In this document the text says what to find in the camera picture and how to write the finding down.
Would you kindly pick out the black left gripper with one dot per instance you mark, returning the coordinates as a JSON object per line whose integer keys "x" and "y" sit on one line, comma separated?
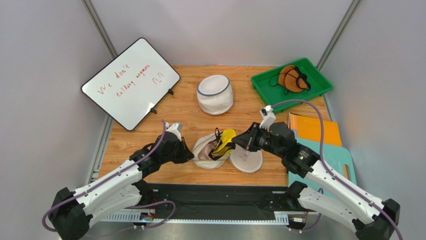
{"x": 186, "y": 154}

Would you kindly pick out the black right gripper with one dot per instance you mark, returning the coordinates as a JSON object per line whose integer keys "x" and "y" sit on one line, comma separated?
{"x": 252, "y": 139}

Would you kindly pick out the beige-trimmed white mesh bag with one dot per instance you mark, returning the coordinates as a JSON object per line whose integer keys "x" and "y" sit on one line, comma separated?
{"x": 244, "y": 161}

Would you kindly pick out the yellow cloth with black strap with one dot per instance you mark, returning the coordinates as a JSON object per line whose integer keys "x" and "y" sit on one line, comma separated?
{"x": 224, "y": 143}

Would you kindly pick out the pink satin cloth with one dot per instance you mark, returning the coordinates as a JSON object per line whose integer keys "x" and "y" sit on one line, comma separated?
{"x": 203, "y": 155}

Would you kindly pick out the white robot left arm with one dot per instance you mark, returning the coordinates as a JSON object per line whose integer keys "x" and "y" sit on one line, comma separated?
{"x": 74, "y": 212}

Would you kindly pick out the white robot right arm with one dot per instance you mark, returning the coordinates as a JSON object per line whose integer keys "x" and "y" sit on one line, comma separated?
{"x": 368, "y": 216}

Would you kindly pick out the orange clip file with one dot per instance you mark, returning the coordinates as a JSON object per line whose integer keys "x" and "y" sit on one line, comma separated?
{"x": 309, "y": 128}

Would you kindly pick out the blue-trimmed white mesh bag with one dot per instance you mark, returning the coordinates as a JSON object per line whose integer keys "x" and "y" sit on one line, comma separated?
{"x": 215, "y": 94}

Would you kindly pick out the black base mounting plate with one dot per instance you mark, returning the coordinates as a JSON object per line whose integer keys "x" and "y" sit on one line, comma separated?
{"x": 218, "y": 202}

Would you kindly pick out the whiteboard with red writing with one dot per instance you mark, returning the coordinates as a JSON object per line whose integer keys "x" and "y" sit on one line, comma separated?
{"x": 132, "y": 84}

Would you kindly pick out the green plastic tray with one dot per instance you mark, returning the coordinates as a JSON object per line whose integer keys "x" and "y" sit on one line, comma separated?
{"x": 271, "y": 96}

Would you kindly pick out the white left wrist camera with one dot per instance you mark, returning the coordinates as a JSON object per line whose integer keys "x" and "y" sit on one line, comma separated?
{"x": 175, "y": 129}

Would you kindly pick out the brown cloth with black strap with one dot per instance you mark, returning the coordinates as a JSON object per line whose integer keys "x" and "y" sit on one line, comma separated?
{"x": 292, "y": 79}

